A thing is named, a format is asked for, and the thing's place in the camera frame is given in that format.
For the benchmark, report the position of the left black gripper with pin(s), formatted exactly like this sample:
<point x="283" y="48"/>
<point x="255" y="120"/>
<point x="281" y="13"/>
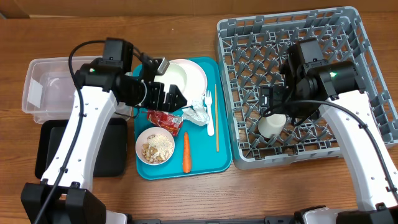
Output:
<point x="159" y="101"/>

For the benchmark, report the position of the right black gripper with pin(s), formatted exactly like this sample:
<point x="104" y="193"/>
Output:
<point x="280" y="94"/>

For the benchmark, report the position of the red snack wrapper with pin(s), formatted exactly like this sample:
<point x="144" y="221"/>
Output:
<point x="172" y="123"/>

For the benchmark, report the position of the white napkin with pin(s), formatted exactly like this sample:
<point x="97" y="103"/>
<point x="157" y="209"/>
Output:
<point x="196" y="113"/>

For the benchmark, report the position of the white plastic cup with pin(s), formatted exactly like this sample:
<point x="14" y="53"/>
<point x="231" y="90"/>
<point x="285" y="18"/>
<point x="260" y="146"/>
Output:
<point x="271" y="126"/>

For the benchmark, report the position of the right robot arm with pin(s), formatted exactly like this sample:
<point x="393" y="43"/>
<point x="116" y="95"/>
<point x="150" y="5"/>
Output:
<point x="336" y="92"/>

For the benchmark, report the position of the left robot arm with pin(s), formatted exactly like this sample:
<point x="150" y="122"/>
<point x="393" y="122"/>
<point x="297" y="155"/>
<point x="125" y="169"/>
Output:
<point x="121" y="74"/>

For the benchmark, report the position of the grey dishwasher rack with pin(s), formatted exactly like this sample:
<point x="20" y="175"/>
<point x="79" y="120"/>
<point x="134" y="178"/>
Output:
<point x="250" y="52"/>

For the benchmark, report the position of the small white plate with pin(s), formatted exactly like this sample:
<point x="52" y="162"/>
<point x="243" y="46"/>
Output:
<point x="174" y="75"/>

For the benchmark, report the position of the large white plate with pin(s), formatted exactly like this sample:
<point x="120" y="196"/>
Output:
<point x="195" y="82"/>

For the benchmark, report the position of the white plastic fork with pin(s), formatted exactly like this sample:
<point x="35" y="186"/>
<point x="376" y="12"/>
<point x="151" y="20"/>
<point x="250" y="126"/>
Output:
<point x="208" y="101"/>

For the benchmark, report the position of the wooden chopstick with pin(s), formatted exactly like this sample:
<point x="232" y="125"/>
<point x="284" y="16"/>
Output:
<point x="216" y="121"/>

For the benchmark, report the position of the bowl with nuts and crumbs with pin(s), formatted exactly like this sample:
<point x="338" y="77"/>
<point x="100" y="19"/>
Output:
<point x="155" y="146"/>

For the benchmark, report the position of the teal serving tray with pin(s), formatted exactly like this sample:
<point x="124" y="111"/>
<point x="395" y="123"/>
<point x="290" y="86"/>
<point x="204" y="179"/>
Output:
<point x="209" y="153"/>

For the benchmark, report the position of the orange carrot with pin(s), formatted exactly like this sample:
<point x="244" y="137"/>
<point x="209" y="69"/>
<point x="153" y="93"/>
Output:
<point x="187" y="160"/>

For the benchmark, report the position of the black plastic tray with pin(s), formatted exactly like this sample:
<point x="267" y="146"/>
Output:
<point x="111" y="160"/>

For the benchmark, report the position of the clear plastic storage bin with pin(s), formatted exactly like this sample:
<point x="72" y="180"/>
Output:
<point x="48" y="90"/>

